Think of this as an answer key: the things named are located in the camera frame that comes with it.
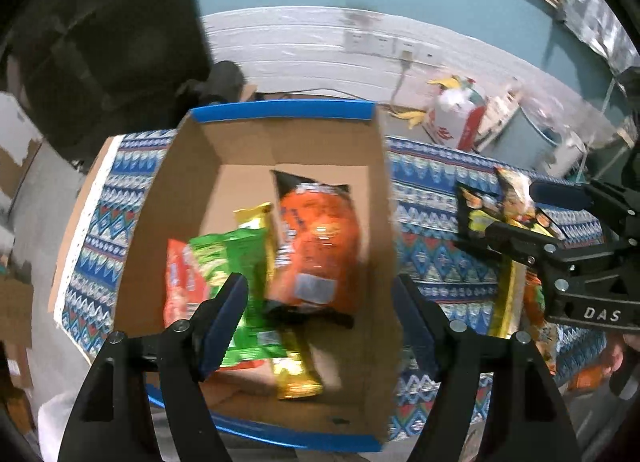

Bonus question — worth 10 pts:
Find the striped orange snack bag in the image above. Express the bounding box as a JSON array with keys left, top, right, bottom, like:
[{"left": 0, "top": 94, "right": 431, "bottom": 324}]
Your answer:
[{"left": 496, "top": 167, "right": 535, "bottom": 223}]

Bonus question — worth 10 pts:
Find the orange green rice cracker bag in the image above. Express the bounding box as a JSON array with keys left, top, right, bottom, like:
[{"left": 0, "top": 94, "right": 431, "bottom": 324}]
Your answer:
[{"left": 523, "top": 269, "right": 559, "bottom": 376}]

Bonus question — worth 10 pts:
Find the gold snack bag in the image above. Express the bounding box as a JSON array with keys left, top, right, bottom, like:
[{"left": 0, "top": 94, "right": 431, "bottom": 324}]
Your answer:
[{"left": 234, "top": 202, "right": 323, "bottom": 400}]

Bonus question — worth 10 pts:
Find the blue patterned tablecloth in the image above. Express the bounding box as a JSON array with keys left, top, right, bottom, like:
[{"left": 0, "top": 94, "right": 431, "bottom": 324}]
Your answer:
[{"left": 53, "top": 129, "right": 609, "bottom": 443}]

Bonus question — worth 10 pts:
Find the banana peel on floor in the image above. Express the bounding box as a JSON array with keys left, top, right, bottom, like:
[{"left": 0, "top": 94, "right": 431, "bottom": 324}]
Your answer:
[{"left": 390, "top": 110, "right": 426, "bottom": 129}]

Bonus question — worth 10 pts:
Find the white cardboard packaging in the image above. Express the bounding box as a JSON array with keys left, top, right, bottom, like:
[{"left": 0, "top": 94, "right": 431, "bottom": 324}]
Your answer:
[{"left": 474, "top": 89, "right": 522, "bottom": 153}]

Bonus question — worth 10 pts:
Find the blue-rimmed cardboard box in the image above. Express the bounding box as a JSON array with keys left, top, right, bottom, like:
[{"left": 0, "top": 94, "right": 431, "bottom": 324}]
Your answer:
[{"left": 114, "top": 99, "right": 401, "bottom": 452}]

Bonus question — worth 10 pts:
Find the white electric kettle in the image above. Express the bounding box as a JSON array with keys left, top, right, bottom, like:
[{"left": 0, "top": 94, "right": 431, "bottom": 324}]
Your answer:
[{"left": 541, "top": 131, "right": 586, "bottom": 178}]

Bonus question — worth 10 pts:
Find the white red paper bag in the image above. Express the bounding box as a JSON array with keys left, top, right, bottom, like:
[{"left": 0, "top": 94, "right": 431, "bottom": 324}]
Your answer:
[{"left": 424, "top": 75, "right": 487, "bottom": 152}]

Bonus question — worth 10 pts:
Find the red-orange snack bag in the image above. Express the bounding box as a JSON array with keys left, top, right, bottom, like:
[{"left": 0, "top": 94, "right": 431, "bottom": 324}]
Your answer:
[{"left": 163, "top": 239, "right": 208, "bottom": 327}]

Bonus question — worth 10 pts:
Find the dark orange snack bag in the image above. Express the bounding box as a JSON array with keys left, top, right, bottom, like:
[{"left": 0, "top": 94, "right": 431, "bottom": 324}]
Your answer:
[{"left": 265, "top": 169, "right": 361, "bottom": 329}]

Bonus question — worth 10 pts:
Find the white wall socket strip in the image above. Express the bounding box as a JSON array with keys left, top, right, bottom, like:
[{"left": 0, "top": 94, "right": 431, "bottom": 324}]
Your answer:
[{"left": 343, "top": 28, "right": 444, "bottom": 67}]

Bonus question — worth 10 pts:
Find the silver foil curtain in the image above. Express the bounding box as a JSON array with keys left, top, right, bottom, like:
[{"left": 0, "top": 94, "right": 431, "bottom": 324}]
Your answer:
[{"left": 560, "top": 0, "right": 639, "bottom": 75}]

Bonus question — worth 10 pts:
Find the black curtain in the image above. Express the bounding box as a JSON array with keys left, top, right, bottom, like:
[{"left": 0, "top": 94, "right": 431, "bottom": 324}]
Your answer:
[{"left": 1, "top": 0, "right": 212, "bottom": 163}]

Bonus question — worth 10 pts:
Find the green snack bag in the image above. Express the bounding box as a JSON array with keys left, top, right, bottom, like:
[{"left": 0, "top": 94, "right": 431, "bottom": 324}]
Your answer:
[{"left": 189, "top": 228, "right": 286, "bottom": 369}]

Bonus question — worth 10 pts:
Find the grey plug and cable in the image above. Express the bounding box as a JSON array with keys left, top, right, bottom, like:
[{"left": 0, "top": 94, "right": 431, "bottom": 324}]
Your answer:
[{"left": 387, "top": 50, "right": 416, "bottom": 108}]

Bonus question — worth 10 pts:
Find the grey trash bin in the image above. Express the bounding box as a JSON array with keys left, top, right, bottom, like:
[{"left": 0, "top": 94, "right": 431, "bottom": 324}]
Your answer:
[{"left": 483, "top": 107, "right": 558, "bottom": 170}]

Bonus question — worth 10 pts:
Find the black yellow snack bag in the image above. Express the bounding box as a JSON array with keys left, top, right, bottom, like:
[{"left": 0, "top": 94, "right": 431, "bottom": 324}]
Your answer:
[{"left": 456, "top": 183, "right": 564, "bottom": 241}]

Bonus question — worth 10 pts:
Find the person's right hand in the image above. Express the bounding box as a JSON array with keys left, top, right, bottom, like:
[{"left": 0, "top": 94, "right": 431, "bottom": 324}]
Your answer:
[{"left": 601, "top": 333, "right": 640, "bottom": 375}]

